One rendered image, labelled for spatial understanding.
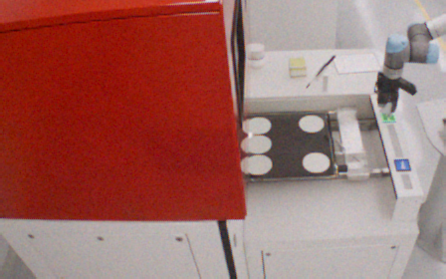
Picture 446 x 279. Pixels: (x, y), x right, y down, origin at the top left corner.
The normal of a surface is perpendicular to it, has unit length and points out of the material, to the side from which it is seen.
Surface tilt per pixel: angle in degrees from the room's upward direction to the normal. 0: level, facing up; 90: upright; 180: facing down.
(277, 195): 0
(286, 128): 0
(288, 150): 0
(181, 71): 90
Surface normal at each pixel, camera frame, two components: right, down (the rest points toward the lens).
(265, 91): -0.03, -0.73
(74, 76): 0.03, 0.68
